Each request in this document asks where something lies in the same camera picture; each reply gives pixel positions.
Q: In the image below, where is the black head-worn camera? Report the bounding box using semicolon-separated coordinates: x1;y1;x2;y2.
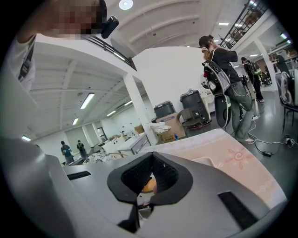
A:
101;15;120;40

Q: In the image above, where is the small black bin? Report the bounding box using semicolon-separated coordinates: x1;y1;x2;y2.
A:
153;100;177;119

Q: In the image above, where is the large black bin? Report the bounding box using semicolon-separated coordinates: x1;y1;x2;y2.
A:
179;90;211;124

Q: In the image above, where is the person's white shirt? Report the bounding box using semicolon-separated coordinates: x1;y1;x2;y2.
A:
0;34;39;140

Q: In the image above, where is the white desk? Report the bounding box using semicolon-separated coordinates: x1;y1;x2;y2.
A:
116;133;151;156

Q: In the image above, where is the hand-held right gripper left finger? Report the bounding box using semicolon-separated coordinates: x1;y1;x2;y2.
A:
107;152;155;234

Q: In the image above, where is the black balcony railing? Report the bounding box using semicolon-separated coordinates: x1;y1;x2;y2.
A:
219;0;270;50

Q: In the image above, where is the pink flower-print table cloth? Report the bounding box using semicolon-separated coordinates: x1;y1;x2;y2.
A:
139;128;287;210

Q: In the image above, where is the long ceiling tube light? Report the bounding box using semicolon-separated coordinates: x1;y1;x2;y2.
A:
80;93;95;110

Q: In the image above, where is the round ceiling light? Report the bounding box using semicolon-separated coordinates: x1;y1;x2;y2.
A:
118;0;134;11

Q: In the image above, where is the white floor cable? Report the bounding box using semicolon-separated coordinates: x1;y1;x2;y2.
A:
246;113;291;146

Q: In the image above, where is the brown plastic chair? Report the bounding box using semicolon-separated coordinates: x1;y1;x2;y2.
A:
176;108;203;133

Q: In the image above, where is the brown cardboard box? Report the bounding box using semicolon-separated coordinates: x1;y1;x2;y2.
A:
155;112;186;143

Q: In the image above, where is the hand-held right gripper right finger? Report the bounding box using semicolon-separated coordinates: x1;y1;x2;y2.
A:
149;152;194;205

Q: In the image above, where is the orange-yellow food piece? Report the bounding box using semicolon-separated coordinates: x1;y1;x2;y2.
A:
141;178;157;193

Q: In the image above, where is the black chest strap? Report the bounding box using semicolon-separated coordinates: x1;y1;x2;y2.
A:
18;37;35;82

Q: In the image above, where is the white pillar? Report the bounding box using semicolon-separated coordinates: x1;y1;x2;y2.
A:
122;72;159;140

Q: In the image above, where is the black upright board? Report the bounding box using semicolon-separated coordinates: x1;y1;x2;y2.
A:
214;94;232;128

